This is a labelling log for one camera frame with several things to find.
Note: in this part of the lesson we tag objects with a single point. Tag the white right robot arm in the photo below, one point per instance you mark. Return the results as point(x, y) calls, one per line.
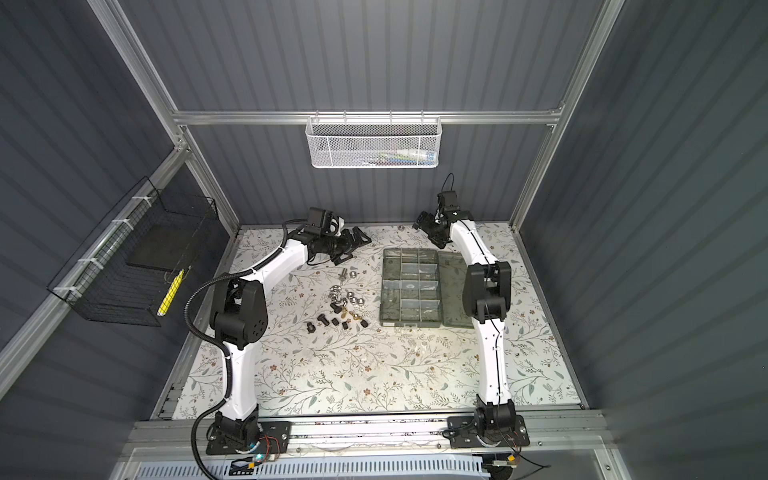
point(486, 299)

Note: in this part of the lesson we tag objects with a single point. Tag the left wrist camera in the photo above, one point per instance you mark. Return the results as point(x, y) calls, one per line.
point(321, 222)

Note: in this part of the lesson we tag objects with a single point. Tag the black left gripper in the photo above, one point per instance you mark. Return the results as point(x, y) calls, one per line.
point(348, 244)

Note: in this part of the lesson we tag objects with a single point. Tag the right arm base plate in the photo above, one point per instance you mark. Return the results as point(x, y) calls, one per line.
point(468, 431)

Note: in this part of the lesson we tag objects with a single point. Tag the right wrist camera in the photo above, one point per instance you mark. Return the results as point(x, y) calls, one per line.
point(447, 201)

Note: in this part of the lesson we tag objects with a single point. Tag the black wire basket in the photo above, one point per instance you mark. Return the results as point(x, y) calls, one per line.
point(125, 273)

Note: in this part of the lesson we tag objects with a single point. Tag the shiny silver nut pair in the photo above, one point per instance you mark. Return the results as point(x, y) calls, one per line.
point(353, 298)

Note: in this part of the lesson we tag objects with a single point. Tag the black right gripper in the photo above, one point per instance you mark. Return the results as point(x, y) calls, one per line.
point(426, 227)

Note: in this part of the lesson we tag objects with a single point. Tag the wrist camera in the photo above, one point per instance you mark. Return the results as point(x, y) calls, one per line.
point(447, 201)
point(321, 222)

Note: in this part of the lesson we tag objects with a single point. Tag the aluminium front rail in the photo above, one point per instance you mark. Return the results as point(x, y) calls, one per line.
point(380, 434)

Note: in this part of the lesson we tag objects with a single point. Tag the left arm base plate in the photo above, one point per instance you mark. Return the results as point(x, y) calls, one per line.
point(229, 437)

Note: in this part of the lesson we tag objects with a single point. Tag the white wire mesh basket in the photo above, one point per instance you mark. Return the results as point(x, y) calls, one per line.
point(370, 142)

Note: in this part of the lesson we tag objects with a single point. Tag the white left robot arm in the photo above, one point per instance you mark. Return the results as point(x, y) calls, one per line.
point(239, 313)

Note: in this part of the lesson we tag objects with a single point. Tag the translucent green organizer box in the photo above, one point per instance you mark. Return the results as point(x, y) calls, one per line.
point(423, 288)

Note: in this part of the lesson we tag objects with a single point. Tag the yellow marker pen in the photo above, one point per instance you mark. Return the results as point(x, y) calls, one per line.
point(170, 295)

